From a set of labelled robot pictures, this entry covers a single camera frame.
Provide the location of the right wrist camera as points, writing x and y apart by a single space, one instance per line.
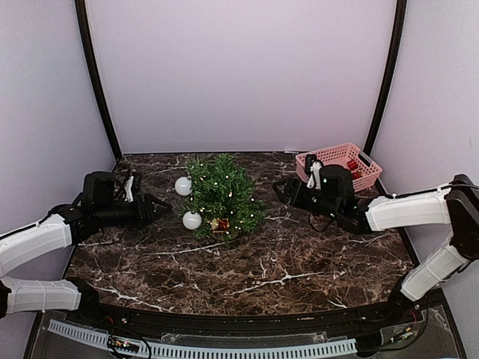
312 170

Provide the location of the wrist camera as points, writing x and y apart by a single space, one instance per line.
131 186
312 170

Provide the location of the small green christmas tree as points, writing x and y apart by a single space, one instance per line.
222 189

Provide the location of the red ornaments in basket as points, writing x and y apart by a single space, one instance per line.
355 169

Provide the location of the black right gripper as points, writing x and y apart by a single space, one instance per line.
293 185

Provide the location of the red gold drum ornament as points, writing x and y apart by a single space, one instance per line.
220 225

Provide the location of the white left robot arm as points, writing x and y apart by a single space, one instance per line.
25 244

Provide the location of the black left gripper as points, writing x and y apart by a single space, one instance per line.
148 213

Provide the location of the white ball ornament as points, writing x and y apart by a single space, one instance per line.
192 220
183 186

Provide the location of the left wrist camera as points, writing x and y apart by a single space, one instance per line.
131 186

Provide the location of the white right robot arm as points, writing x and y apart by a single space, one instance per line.
446 214

